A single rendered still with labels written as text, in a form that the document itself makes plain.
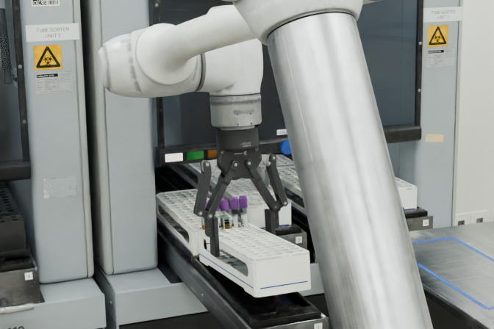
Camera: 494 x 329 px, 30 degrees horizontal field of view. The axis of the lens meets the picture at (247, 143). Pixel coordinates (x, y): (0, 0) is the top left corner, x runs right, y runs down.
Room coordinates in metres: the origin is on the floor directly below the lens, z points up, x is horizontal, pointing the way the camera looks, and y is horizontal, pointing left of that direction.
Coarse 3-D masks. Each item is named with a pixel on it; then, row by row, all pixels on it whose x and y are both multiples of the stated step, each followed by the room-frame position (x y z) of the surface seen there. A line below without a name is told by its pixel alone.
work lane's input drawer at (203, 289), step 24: (168, 240) 1.81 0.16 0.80; (168, 264) 1.79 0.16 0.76; (192, 264) 1.67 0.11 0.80; (192, 288) 1.64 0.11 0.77; (216, 288) 1.54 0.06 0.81; (240, 288) 1.54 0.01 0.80; (216, 312) 1.51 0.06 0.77; (240, 312) 1.42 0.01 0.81; (264, 312) 1.43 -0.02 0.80; (288, 312) 1.39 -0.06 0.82; (312, 312) 1.39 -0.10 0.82
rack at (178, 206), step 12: (168, 192) 1.96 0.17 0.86; (180, 192) 1.97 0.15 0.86; (192, 192) 1.96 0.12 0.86; (156, 204) 1.94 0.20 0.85; (168, 204) 1.87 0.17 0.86; (180, 204) 1.88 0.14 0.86; (192, 204) 1.87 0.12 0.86; (168, 216) 1.92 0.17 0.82; (180, 216) 1.78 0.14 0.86; (192, 216) 1.79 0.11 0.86; (180, 228) 1.87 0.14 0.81; (192, 228) 1.70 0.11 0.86; (180, 240) 1.77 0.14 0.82; (192, 240) 1.69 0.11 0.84; (192, 252) 1.69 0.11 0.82
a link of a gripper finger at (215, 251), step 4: (212, 220) 1.55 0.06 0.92; (216, 220) 1.55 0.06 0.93; (216, 224) 1.55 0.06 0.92; (216, 228) 1.55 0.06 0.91; (216, 232) 1.55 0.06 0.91; (212, 236) 1.55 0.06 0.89; (216, 236) 1.55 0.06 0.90; (212, 240) 1.56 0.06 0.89; (216, 240) 1.54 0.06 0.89; (212, 244) 1.56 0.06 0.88; (216, 244) 1.54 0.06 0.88; (212, 248) 1.56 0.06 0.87; (216, 248) 1.54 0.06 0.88; (212, 252) 1.56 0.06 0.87; (216, 252) 1.54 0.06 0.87; (216, 256) 1.54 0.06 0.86
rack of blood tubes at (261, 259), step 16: (208, 240) 1.60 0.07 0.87; (224, 240) 1.56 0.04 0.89; (240, 240) 1.55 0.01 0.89; (256, 240) 1.53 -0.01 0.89; (272, 240) 1.52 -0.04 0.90; (208, 256) 1.60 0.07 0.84; (224, 256) 1.57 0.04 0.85; (240, 256) 1.45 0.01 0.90; (256, 256) 1.42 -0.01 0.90; (272, 256) 1.41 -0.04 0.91; (288, 256) 1.41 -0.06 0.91; (304, 256) 1.42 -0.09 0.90; (224, 272) 1.52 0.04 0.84; (240, 272) 1.45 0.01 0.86; (256, 272) 1.39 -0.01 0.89; (272, 272) 1.40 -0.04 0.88; (288, 272) 1.41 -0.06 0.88; (304, 272) 1.42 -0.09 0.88; (256, 288) 1.39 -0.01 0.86; (272, 288) 1.40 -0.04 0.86; (288, 288) 1.40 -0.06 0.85; (304, 288) 1.41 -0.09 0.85
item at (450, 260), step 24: (432, 240) 1.74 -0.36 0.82; (456, 240) 1.74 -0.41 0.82; (480, 240) 1.74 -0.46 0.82; (432, 264) 1.60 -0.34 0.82; (456, 264) 1.60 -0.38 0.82; (480, 264) 1.60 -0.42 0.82; (432, 288) 1.48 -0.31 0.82; (456, 288) 1.48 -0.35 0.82; (480, 288) 1.48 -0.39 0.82; (456, 312) 1.40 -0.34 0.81; (480, 312) 1.38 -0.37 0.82
